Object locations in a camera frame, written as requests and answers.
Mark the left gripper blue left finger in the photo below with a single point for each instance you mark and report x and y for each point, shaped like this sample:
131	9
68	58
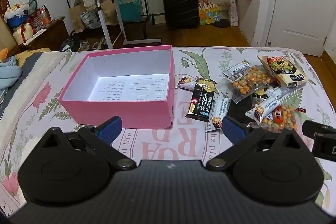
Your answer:
100	139

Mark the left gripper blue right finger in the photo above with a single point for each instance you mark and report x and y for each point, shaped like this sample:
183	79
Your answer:
244	140

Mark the white snack bar wrapper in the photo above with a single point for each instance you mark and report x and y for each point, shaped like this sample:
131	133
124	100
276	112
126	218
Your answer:
259	112

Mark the white snack bar packet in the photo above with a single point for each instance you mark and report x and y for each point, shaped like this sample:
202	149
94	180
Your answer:
218	112

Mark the red label peanut bag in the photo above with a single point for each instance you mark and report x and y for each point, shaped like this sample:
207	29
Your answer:
282	118

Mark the black gold snack packet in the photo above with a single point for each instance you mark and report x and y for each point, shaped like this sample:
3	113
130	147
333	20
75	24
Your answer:
202	100

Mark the clear bag coated peanuts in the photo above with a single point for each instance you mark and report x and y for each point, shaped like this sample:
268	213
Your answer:
245	79

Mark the small white snack bar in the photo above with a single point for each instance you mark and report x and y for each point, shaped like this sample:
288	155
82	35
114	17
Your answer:
186	83

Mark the instant noodle bag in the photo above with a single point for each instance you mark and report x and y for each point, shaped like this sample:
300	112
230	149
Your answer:
284	71

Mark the black flat packet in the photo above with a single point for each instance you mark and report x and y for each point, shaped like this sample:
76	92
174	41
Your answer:
237	110

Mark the white snack bar by noodles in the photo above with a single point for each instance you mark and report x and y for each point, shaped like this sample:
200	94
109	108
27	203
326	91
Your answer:
278	92

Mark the pink cardboard box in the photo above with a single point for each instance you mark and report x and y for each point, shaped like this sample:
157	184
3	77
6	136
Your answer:
136	84

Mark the floral bed sheet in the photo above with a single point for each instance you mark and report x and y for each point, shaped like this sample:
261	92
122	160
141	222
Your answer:
31	107

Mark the blue goose plush toy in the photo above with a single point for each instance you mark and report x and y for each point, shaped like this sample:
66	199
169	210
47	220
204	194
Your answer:
10	71

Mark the wooden nightstand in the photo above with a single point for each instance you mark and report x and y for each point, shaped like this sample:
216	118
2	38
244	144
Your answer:
53	38

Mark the colourful cardboard box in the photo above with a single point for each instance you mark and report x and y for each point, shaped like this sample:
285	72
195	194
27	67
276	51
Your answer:
208	12

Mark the teal shopping bag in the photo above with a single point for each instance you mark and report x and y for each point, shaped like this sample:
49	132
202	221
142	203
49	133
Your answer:
131	11

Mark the white door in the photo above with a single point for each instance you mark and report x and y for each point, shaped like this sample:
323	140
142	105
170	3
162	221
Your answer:
302	25

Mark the blue white gift basket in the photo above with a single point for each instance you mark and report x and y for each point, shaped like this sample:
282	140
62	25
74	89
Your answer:
16	15

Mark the black suitcase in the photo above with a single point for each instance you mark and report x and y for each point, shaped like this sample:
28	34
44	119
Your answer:
181	14

